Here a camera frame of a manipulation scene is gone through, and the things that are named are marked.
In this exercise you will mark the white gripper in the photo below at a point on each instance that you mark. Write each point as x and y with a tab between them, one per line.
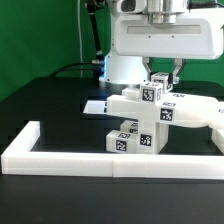
143	29

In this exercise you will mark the white chair back frame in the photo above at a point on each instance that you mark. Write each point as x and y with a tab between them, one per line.
178	109

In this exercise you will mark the white chair seat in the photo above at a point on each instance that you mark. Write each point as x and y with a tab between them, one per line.
152	137

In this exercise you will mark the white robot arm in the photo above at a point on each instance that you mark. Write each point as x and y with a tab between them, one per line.
128	70

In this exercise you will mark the white sheet with markers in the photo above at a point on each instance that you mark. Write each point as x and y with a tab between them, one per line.
95	107

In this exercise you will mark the white U-shaped fence frame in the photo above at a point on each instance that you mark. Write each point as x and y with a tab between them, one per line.
19	158

